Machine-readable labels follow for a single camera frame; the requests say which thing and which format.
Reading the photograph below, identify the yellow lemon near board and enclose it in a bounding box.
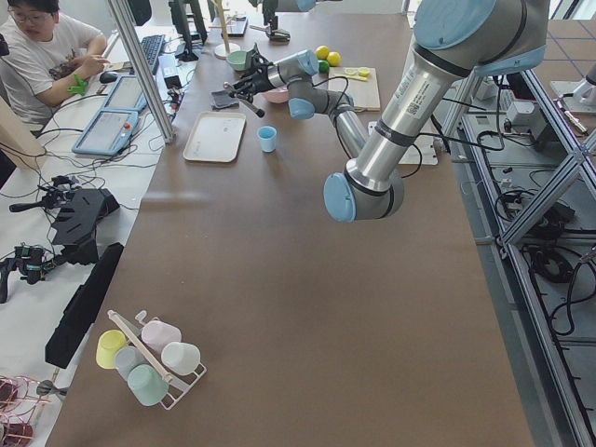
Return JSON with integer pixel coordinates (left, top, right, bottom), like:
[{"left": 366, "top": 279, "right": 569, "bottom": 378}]
[{"left": 326, "top": 51, "right": 342, "bottom": 67}]

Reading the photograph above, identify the light blue plastic cup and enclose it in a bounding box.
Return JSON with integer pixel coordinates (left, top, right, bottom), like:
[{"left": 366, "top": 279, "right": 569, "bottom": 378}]
[{"left": 257, "top": 126, "right": 278, "bottom": 153}]

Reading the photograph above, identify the wooden cup tree stand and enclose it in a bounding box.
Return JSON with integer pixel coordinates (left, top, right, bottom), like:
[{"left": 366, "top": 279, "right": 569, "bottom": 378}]
[{"left": 210, "top": 0, "right": 240, "bottom": 60}]

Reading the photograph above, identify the cream rabbit tray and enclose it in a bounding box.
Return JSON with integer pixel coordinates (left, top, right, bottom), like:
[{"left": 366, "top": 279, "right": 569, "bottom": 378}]
[{"left": 183, "top": 112, "right": 246, "bottom": 163}]

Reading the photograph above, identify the bamboo cutting board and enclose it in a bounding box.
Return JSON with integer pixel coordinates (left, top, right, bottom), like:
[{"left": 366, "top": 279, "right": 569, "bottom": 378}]
[{"left": 328, "top": 67, "right": 381, "bottom": 111}]

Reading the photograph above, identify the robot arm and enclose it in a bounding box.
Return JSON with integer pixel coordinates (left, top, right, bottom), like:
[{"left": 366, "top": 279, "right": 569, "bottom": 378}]
[
  {"left": 256, "top": 0, "right": 324, "bottom": 25},
  {"left": 223, "top": 1, "right": 549, "bottom": 222}
]

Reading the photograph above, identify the pink bowl of ice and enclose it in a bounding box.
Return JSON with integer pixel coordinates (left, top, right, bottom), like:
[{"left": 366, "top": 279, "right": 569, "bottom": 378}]
[{"left": 262, "top": 88, "right": 290, "bottom": 104}]

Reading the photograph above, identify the green lime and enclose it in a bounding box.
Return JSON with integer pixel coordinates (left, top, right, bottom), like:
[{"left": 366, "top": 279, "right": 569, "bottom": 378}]
[{"left": 318, "top": 61, "right": 330, "bottom": 74}]

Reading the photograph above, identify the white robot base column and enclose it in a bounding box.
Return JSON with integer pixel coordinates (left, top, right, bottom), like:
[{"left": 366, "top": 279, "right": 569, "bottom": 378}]
[{"left": 400, "top": 135, "right": 439, "bottom": 166}]

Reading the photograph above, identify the blue teach pendant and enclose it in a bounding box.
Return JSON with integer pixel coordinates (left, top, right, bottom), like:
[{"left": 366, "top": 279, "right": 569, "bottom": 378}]
[
  {"left": 103, "top": 75, "right": 147, "bottom": 112},
  {"left": 72, "top": 109, "right": 139, "bottom": 156}
]

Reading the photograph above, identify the mint green bowl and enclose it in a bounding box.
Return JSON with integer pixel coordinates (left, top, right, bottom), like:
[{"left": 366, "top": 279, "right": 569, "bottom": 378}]
[{"left": 226, "top": 50, "right": 250, "bottom": 73}]

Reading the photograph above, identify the grey folded cloth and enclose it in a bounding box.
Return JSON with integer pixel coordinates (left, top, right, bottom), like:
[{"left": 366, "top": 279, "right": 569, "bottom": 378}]
[{"left": 210, "top": 90, "right": 238, "bottom": 110}]

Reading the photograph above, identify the steel ice scoop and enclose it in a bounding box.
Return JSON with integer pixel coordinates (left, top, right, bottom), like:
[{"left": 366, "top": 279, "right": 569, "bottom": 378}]
[{"left": 250, "top": 25, "right": 291, "bottom": 42}]

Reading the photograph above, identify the wire rack with cups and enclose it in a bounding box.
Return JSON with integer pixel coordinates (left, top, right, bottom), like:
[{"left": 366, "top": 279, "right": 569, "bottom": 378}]
[{"left": 96, "top": 310, "right": 207, "bottom": 410}]

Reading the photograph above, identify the seated person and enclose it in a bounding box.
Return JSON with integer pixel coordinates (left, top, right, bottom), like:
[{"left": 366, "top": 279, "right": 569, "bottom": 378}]
[{"left": 1, "top": 1, "right": 108, "bottom": 125}]

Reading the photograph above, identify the steel muddler black tip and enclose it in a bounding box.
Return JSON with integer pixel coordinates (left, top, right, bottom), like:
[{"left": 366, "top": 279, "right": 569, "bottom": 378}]
[{"left": 223, "top": 82, "right": 265, "bottom": 118}]

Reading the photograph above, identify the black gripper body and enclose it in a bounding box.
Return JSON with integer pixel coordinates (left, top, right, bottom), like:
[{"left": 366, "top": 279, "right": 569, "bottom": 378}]
[
  {"left": 231, "top": 44, "right": 279, "bottom": 101},
  {"left": 262, "top": 0, "right": 278, "bottom": 29}
]

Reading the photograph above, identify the yellow lemon outer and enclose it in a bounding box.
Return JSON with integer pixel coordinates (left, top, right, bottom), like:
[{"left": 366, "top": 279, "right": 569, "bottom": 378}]
[{"left": 315, "top": 46, "right": 330, "bottom": 61}]

